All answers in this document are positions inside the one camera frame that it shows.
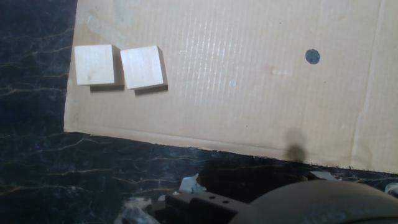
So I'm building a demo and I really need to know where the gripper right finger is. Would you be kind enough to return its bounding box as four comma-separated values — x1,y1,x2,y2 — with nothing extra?
307,170,338,182

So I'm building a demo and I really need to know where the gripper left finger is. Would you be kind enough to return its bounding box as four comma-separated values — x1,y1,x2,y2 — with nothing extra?
164,173,246,224

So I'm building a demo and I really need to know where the light wooden cube block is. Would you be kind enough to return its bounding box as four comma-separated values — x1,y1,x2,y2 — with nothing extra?
73,44,126,87
119,45,169,91

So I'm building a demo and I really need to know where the brown cardboard sheet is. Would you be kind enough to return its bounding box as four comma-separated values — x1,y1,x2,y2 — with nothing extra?
63,0,398,174

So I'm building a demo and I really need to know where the dark marble pattern mat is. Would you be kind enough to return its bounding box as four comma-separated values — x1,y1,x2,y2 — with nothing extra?
0,0,398,224

